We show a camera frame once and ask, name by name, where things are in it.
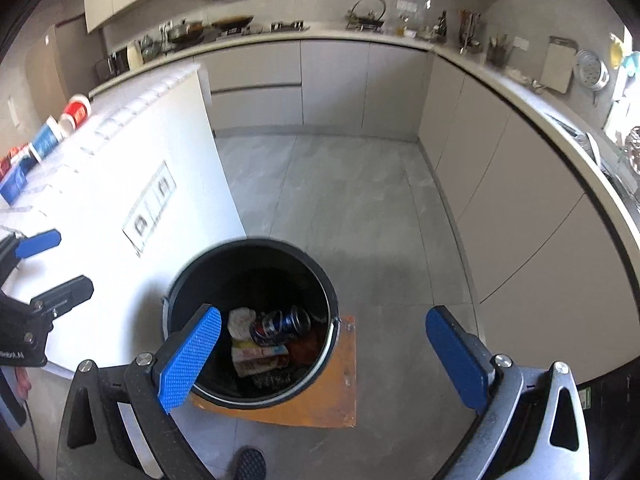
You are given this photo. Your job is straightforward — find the blue white milk carton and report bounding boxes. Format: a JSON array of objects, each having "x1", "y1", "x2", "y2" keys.
[{"x1": 0, "y1": 156, "x2": 35, "y2": 206}]

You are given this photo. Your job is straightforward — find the steel pot with lid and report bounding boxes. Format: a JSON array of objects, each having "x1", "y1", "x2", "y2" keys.
[{"x1": 166, "y1": 21, "x2": 205, "y2": 44}]

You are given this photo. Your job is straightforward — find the black round trash bucket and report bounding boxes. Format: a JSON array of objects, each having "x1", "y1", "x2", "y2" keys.
[{"x1": 163, "y1": 237, "x2": 340, "y2": 410}]

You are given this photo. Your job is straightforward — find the round metal steamer tray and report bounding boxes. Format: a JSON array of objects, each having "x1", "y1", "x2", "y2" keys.
[{"x1": 573, "y1": 50, "x2": 610, "y2": 92}]

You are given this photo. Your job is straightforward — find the black shoe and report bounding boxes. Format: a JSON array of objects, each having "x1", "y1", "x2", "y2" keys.
[{"x1": 233, "y1": 448, "x2": 267, "y2": 480}]

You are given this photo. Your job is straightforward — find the orange wooden board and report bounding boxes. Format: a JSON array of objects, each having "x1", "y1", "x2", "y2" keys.
[{"x1": 189, "y1": 315, "x2": 357, "y2": 429}]

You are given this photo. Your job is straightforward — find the crumpled white paper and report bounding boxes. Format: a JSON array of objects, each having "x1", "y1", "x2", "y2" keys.
[{"x1": 227, "y1": 308, "x2": 256, "y2": 341}]

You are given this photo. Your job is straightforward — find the wall socket panel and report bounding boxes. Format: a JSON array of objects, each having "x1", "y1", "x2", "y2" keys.
[{"x1": 122, "y1": 162, "x2": 176, "y2": 257}]

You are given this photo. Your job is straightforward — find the metal kettle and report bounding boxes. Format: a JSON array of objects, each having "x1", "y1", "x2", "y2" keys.
[{"x1": 345, "y1": 0, "x2": 387, "y2": 32}]

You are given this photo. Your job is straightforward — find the red paper cup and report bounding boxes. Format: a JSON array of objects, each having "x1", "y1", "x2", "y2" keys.
[{"x1": 58, "y1": 94, "x2": 92, "y2": 134}]

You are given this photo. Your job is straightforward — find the gas stove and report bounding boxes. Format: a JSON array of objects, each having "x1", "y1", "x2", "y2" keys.
[{"x1": 214, "y1": 20, "x2": 309, "y2": 38}]

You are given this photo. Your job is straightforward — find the wok on stove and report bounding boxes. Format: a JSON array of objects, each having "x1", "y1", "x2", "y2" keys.
[{"x1": 210, "y1": 15, "x2": 254, "y2": 32}]

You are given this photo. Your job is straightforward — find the snack wrapper in bucket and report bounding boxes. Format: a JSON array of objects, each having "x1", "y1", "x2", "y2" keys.
[{"x1": 231, "y1": 341, "x2": 290, "y2": 377}]

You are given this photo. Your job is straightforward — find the crushed black can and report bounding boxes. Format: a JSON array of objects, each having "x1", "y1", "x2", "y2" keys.
[{"x1": 250, "y1": 307, "x2": 311, "y2": 347}]

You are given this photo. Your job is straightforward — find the blue paper cup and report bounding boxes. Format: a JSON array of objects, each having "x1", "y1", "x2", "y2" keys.
[{"x1": 28, "y1": 116, "x2": 64, "y2": 164}]

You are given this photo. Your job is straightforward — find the toaster oven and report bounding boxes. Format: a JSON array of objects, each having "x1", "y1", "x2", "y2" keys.
[{"x1": 94, "y1": 48, "x2": 129, "y2": 82}]

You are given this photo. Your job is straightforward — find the white kitchen island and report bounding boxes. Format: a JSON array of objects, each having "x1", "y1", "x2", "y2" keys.
[{"x1": 1, "y1": 62, "x2": 245, "y2": 378}]

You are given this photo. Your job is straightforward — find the utensil holder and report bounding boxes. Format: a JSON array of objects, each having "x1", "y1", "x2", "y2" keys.
[{"x1": 486, "y1": 34, "x2": 511, "y2": 68}]

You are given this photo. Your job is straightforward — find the white cutting board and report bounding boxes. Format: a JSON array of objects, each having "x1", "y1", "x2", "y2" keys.
[{"x1": 539, "y1": 36, "x2": 578, "y2": 94}]

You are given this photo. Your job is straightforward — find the grey base cabinets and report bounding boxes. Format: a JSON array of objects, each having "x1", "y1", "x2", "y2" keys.
[{"x1": 179, "y1": 35, "x2": 639, "y2": 382}]

